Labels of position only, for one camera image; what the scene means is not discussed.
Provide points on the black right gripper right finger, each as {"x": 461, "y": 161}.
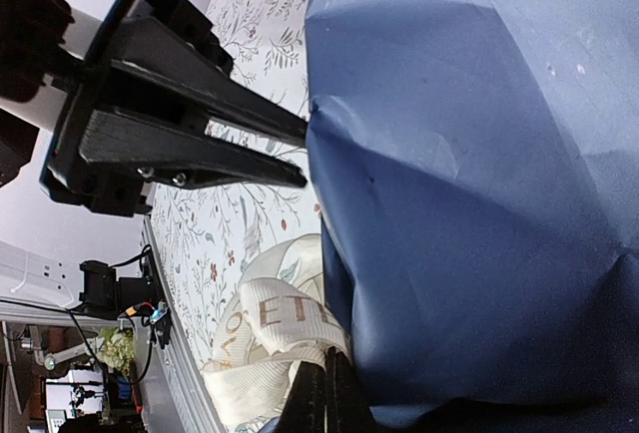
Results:
{"x": 346, "y": 407}

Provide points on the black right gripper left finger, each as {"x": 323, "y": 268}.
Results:
{"x": 304, "y": 411}

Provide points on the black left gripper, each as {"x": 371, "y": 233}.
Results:
{"x": 136, "y": 109}

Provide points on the clear plastic wrap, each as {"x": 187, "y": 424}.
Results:
{"x": 275, "y": 321}

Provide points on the blue wrapping paper sheet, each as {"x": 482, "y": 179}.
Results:
{"x": 476, "y": 165}

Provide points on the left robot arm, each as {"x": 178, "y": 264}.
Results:
{"x": 39, "y": 39}

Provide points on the background flower bouquet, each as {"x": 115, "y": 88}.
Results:
{"x": 117, "y": 349}

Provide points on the floral patterned tablecloth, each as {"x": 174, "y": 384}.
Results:
{"x": 205, "y": 236}

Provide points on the front aluminium rail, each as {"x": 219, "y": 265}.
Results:
{"x": 175, "y": 398}

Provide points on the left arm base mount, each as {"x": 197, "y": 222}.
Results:
{"x": 144, "y": 297}

